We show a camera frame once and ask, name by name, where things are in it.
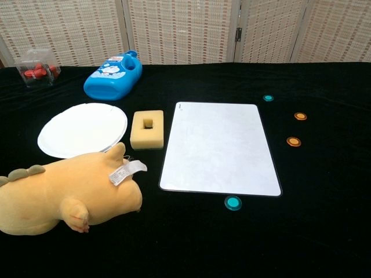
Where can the blue round magnet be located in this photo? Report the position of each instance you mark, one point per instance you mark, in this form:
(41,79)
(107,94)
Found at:
(268,98)
(233,202)

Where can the orange round magnet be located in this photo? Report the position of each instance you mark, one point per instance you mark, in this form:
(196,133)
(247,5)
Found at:
(300,116)
(293,141)

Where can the white magnetic board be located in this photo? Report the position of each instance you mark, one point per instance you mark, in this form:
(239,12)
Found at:
(220,147)

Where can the black tablecloth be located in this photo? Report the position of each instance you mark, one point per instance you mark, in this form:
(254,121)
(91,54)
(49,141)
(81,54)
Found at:
(185,240)

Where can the metal screen hinge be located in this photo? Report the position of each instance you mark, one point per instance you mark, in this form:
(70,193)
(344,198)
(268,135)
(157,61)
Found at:
(238,33)

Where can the white paper plate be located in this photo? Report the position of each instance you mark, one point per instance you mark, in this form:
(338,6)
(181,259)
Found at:
(81,130)

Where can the yellow sponge with hole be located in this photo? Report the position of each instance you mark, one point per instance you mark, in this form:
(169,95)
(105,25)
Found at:
(138,140)

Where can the yellow plush toy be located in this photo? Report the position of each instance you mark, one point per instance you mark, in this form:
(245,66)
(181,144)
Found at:
(58,197)

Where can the blue detergent bottle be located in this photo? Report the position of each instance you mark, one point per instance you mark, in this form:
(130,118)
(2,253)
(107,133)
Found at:
(110,84)

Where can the woven folding screen panel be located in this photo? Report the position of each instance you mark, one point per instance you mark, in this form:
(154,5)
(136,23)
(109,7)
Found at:
(339,29)
(179,29)
(272,29)
(58,29)

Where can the clear box with red caps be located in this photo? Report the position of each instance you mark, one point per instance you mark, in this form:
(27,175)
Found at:
(37,69)

